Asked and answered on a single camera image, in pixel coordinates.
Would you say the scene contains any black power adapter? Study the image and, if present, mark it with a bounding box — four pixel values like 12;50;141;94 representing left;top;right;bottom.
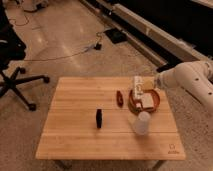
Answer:
94;43;102;50

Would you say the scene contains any black eraser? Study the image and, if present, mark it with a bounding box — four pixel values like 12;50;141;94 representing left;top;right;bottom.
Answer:
96;109;102;129

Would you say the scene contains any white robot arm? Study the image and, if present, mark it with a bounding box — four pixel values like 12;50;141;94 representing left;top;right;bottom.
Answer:
154;61;213;113

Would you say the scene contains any small brown ring object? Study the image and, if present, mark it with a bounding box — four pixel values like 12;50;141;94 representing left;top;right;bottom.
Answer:
116;91;124;107

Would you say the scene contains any white block on plate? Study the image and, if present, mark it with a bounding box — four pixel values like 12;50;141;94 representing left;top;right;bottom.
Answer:
141;93;154;109

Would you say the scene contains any black floor mat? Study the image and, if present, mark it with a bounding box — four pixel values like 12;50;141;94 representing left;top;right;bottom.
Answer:
105;28;127;44

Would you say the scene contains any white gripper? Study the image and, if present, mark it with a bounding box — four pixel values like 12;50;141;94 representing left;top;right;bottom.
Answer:
133;76;154;99

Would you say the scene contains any wooden table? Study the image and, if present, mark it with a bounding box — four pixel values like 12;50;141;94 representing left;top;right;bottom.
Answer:
36;77;186;160

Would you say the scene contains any black office chair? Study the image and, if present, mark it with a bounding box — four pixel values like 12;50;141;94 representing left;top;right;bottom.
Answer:
0;5;50;111

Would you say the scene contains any black floor cable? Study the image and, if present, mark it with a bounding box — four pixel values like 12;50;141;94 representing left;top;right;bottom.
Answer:
19;31;104;63

